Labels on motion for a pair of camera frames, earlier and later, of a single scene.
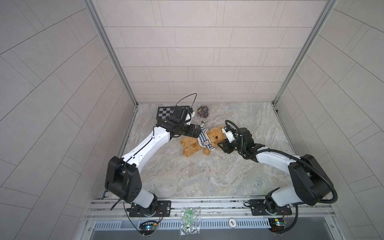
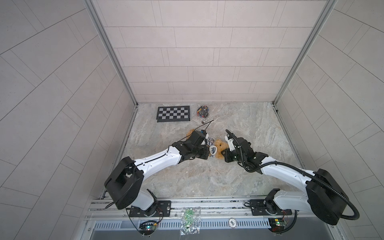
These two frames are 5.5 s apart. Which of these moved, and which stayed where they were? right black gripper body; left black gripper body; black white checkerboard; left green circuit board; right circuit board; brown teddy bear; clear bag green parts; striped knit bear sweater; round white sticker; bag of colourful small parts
Moved: left black gripper body; right black gripper body; striped knit bear sweater; brown teddy bear
Stayed: bag of colourful small parts; black white checkerboard; clear bag green parts; left green circuit board; round white sticker; right circuit board
